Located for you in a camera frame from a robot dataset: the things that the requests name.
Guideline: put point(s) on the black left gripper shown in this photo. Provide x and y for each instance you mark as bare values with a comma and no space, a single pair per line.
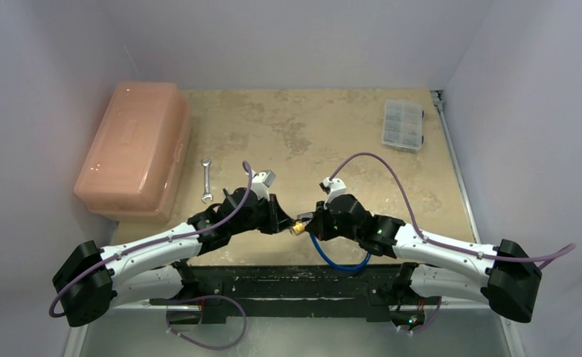
277,219

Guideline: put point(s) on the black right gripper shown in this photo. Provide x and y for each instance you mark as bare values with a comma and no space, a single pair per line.
320,222

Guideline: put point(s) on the brass padlock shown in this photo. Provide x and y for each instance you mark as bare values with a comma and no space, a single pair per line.
298,228

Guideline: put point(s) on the blue cable lock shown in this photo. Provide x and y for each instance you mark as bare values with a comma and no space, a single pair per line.
334,252

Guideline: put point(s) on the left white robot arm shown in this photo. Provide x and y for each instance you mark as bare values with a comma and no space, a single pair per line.
92,279

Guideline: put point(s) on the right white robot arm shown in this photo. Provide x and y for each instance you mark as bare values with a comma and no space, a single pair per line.
502,276

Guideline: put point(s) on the silver open-end wrench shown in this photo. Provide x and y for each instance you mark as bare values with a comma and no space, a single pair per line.
207,195

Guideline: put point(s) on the clear compartment screw box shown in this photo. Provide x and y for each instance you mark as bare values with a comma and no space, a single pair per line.
403,125

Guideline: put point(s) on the pink translucent plastic toolbox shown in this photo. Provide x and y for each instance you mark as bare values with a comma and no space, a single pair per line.
135,162

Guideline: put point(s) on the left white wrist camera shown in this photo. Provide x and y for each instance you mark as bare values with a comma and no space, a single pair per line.
261,183

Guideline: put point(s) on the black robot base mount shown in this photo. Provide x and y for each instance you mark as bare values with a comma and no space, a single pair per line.
378,293

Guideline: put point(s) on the aluminium frame rail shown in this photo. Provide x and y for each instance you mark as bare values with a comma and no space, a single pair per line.
509,328

